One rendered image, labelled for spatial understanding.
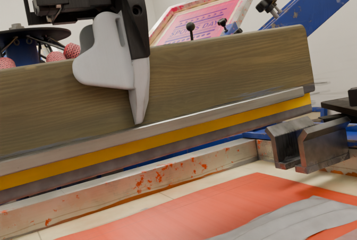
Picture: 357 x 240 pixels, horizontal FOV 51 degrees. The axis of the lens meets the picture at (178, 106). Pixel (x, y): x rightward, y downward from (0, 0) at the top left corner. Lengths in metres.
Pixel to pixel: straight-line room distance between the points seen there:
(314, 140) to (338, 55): 2.31
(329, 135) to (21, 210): 0.38
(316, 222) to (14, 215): 0.34
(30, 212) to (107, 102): 0.23
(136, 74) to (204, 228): 0.18
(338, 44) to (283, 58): 2.34
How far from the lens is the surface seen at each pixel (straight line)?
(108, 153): 0.33
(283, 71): 0.41
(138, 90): 0.30
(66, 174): 0.32
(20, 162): 0.29
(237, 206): 0.45
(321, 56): 2.85
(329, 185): 0.48
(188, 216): 0.44
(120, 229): 0.45
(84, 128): 0.31
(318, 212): 0.40
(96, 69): 0.30
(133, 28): 0.30
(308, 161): 0.45
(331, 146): 0.48
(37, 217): 0.51
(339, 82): 2.78
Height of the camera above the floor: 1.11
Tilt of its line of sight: 4 degrees down
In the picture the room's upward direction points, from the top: 10 degrees counter-clockwise
